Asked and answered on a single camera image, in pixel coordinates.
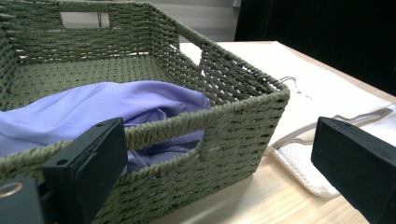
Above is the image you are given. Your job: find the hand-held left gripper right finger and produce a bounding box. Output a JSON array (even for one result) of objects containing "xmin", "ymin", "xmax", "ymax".
[{"xmin": 310, "ymin": 116, "xmax": 396, "ymax": 224}]

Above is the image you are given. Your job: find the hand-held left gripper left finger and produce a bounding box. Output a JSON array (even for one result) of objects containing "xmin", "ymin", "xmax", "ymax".
[{"xmin": 41, "ymin": 117, "xmax": 129, "ymax": 224}]

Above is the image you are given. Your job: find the green woven basket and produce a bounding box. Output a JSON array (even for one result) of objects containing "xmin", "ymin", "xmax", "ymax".
[{"xmin": 0, "ymin": 0, "xmax": 291, "ymax": 224}]

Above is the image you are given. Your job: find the white mesh laundry bag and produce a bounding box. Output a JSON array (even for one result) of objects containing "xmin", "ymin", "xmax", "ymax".
[{"xmin": 179, "ymin": 41, "xmax": 396, "ymax": 199}]

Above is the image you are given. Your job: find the lavender cloth garment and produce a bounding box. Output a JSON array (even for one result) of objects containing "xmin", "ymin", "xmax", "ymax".
[{"xmin": 0, "ymin": 80, "xmax": 213, "ymax": 174}]

